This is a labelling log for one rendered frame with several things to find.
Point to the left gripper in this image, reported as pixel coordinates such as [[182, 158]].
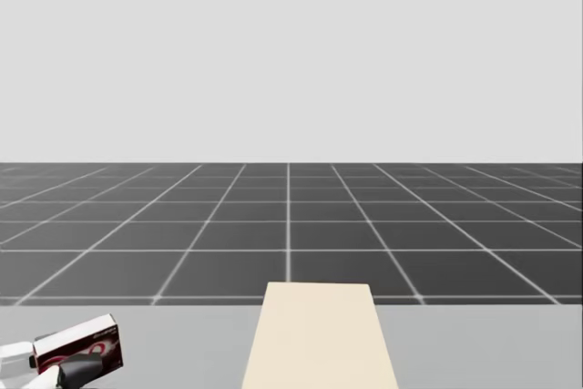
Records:
[[13, 359]]

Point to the red and white carton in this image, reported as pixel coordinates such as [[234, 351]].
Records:
[[82, 339]]

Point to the tall board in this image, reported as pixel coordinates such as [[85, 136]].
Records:
[[319, 339]]

